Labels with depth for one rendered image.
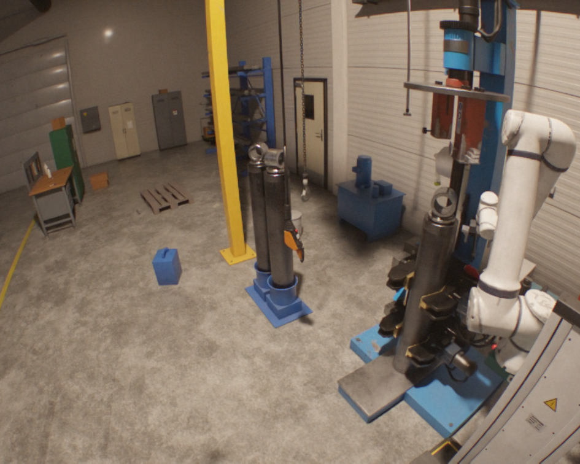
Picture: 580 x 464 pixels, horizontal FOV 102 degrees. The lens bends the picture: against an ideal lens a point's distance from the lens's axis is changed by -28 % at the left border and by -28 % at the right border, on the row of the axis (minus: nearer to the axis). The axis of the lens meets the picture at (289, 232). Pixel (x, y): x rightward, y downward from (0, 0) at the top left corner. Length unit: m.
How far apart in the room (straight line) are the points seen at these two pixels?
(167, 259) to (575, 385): 3.73
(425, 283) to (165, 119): 10.12
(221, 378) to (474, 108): 2.63
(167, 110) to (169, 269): 7.93
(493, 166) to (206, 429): 2.70
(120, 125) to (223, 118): 7.63
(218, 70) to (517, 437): 3.72
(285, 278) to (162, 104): 8.94
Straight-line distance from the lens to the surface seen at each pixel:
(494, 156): 2.16
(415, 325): 2.33
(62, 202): 6.51
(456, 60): 1.75
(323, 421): 2.59
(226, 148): 3.73
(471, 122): 1.60
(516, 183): 1.06
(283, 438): 2.52
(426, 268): 2.04
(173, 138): 11.34
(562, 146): 1.12
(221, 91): 3.64
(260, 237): 3.13
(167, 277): 3.98
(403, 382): 2.68
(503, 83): 2.11
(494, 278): 1.11
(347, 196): 4.70
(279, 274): 3.01
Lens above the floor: 2.28
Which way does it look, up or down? 28 degrees down
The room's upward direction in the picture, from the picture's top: 2 degrees counter-clockwise
